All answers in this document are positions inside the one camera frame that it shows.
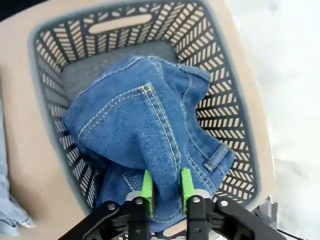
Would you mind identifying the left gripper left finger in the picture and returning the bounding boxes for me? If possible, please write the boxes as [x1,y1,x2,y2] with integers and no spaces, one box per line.
[82,169,155,240]

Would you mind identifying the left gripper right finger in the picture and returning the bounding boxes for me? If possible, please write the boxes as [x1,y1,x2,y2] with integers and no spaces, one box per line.
[180,168,286,240]

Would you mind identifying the dark blue denim jeans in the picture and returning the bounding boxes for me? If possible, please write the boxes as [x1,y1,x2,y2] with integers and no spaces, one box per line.
[61,55,236,233]

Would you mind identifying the light blue denim jeans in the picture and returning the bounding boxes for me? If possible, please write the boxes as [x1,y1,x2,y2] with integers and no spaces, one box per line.
[0,94,35,237]

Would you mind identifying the grey plastic lattice basket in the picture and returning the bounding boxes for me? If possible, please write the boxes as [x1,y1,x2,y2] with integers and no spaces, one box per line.
[26,0,263,213]

